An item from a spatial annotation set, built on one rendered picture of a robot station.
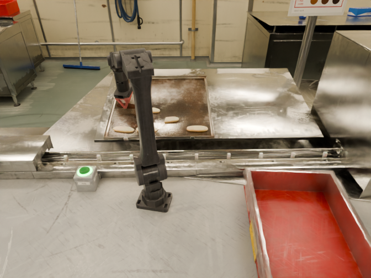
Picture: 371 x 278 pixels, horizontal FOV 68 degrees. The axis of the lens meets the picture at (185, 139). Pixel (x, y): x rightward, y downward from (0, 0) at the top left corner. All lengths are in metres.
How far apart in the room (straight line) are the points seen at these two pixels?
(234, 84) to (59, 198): 1.06
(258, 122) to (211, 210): 0.55
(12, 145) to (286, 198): 1.13
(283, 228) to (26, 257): 0.83
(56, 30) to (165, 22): 1.75
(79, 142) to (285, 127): 1.00
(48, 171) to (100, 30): 3.88
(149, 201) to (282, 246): 0.46
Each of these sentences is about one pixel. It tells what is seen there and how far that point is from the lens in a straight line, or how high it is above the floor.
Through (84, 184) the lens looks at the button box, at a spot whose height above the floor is 0.86.
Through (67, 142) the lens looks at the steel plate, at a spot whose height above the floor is 0.82.
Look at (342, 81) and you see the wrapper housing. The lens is 1.33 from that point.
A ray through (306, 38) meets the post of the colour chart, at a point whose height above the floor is 1.14.
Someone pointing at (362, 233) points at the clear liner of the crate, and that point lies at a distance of 0.99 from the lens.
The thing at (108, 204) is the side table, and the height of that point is 0.82.
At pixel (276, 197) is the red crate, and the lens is 1.12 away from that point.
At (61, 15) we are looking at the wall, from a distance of 5.05.
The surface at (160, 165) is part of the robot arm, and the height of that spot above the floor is 0.99.
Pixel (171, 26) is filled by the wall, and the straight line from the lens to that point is 4.75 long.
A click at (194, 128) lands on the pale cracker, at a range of 1.28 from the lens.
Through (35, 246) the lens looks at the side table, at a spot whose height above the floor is 0.82.
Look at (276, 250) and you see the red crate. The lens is 0.97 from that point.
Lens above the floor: 1.60
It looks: 35 degrees down
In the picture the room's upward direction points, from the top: straight up
